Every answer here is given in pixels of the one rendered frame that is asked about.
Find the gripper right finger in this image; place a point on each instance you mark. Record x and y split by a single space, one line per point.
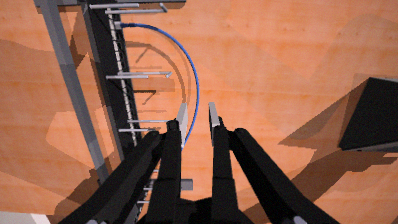
282 202

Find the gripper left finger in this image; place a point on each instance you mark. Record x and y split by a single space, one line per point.
113 201

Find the blue cable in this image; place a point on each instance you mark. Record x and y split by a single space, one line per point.
190 60

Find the black metal rack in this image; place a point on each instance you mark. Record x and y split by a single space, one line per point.
108 44

